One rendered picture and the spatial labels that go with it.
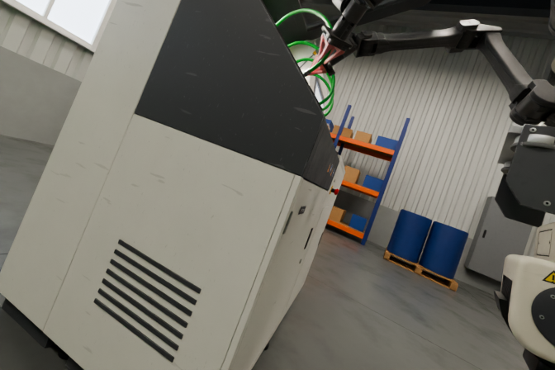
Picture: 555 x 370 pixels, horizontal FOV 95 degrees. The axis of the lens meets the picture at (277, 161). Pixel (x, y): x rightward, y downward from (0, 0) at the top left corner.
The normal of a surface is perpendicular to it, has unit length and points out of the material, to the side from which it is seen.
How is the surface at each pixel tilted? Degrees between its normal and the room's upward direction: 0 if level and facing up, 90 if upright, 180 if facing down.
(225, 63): 90
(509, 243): 90
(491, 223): 90
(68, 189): 90
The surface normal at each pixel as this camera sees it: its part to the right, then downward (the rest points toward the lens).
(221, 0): -0.29, -0.15
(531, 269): -0.58, -0.26
